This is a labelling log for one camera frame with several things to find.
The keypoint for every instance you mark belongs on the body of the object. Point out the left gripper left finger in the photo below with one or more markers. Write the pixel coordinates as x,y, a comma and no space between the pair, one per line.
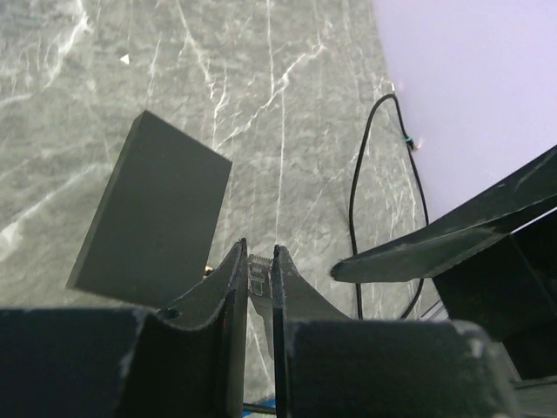
190,357

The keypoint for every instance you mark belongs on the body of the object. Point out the black network switch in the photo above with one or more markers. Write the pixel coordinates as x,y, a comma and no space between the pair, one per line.
151,235

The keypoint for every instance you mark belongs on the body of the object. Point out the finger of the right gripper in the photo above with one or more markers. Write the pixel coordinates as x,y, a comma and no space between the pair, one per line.
492,261

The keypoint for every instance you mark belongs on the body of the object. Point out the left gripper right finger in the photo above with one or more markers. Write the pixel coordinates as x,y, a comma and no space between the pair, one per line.
313,351

